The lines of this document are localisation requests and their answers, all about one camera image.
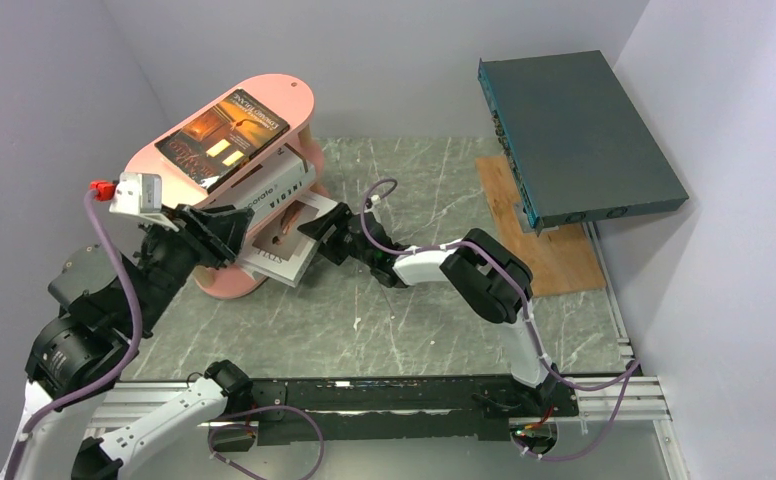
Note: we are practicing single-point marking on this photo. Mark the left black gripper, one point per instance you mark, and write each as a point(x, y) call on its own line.
point(221, 233)

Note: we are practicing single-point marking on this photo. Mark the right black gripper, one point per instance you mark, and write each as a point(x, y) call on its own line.
point(320, 227)

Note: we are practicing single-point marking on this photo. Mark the white Insoia travel book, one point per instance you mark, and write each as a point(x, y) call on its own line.
point(272, 188)

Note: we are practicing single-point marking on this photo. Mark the white fashion cover magazine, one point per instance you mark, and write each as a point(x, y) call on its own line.
point(280, 251)

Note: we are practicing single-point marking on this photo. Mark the white Decorate Furniture book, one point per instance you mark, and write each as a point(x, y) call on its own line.
point(284, 156)

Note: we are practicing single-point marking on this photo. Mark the dark orange Edward Tulane novel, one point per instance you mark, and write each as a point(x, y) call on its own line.
point(210, 148)

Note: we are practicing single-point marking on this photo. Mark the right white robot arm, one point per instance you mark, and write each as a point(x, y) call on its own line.
point(494, 283)

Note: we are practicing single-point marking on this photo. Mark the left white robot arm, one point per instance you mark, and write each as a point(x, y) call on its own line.
point(108, 304)

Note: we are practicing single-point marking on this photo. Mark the pink three-tier shelf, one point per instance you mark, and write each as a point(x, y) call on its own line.
point(289, 97)

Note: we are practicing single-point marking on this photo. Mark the brown wooden board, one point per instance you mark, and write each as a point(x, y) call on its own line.
point(561, 260)

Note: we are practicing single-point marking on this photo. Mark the dark teal flat box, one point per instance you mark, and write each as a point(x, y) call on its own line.
point(576, 146)

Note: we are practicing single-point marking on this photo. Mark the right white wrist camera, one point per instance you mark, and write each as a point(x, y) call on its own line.
point(372, 202)

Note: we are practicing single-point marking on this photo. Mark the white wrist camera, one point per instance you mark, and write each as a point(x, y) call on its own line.
point(136, 195)
point(372, 202)

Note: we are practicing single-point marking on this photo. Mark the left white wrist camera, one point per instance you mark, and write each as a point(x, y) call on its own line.
point(136, 195)

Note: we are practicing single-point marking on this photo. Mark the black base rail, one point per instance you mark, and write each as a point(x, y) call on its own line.
point(288, 410)

